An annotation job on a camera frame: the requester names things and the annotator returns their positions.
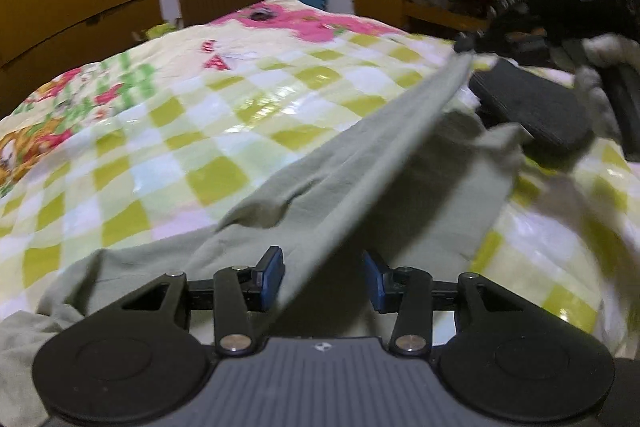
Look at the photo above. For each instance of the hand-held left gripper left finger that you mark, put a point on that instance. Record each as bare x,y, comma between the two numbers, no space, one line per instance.
270,277

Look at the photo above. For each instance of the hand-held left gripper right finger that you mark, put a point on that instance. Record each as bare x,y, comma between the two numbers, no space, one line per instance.
374,279

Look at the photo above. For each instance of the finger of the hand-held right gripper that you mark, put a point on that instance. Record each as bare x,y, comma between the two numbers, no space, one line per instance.
507,2
500,41

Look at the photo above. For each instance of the grey-green pants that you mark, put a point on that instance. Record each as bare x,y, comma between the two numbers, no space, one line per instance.
350,167

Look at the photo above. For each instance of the person's right forearm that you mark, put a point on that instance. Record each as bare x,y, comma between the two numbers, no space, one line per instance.
597,87

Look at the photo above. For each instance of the checkered floral bed blanket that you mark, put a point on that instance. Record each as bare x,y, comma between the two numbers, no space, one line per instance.
210,107

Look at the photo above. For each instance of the green cloth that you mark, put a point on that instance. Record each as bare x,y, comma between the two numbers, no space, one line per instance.
160,29

